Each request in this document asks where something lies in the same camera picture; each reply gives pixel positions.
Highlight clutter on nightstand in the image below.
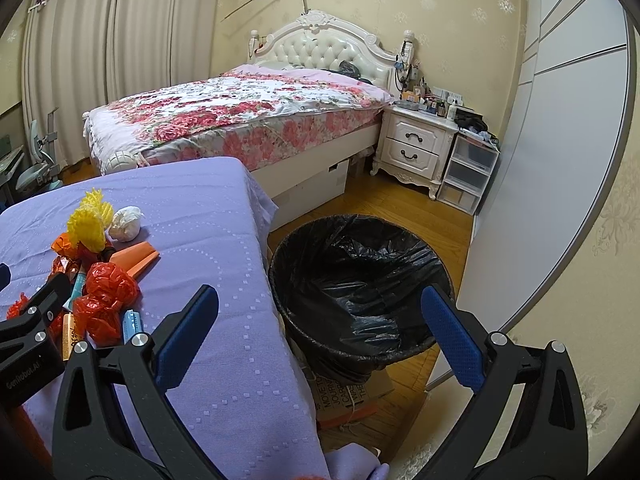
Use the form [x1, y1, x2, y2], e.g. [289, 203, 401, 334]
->
[393, 30, 463, 120]

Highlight teal toothpaste tube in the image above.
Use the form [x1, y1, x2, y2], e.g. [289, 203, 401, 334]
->
[122, 309, 143, 344]

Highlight clear plastic drawer unit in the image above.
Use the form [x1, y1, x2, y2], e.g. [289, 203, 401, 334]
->
[437, 131, 500, 216]

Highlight white sliding wardrobe door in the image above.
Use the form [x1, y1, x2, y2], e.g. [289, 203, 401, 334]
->
[458, 0, 639, 388]

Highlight white two-drawer nightstand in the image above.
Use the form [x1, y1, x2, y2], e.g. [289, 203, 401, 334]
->
[370, 105, 459, 200]

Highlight orange paper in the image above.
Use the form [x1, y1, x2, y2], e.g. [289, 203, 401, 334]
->
[110, 242, 160, 280]

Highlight white under-bed storage box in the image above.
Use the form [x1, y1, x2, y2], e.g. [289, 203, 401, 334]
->
[270, 159, 349, 231]

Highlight beige curtains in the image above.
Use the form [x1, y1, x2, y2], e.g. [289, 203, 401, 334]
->
[22, 0, 217, 167]

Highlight white bed with floral cover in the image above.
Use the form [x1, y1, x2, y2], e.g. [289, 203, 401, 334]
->
[84, 10, 398, 198]

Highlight yellow tube with black cap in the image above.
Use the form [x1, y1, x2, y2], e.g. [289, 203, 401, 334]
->
[61, 312, 84, 361]

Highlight red plastic wrapper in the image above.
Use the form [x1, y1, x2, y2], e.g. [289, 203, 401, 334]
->
[73, 262, 140, 347]

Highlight black lined trash bin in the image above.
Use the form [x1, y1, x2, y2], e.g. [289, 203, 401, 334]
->
[268, 214, 456, 386]

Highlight white paper ball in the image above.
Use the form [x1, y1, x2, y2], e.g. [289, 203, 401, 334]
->
[107, 206, 143, 243]

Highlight black clothes pile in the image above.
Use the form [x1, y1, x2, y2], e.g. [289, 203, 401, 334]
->
[454, 107, 491, 136]

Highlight purple tablecloth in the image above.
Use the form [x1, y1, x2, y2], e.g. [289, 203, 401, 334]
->
[1, 157, 388, 479]

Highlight grey desk chair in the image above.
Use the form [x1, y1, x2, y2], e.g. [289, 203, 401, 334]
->
[15, 108, 63, 200]

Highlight orange snack bag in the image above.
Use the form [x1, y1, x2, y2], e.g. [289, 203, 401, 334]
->
[51, 233, 99, 269]

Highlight yellow foam fruit net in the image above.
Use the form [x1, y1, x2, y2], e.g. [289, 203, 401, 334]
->
[67, 207, 106, 252]

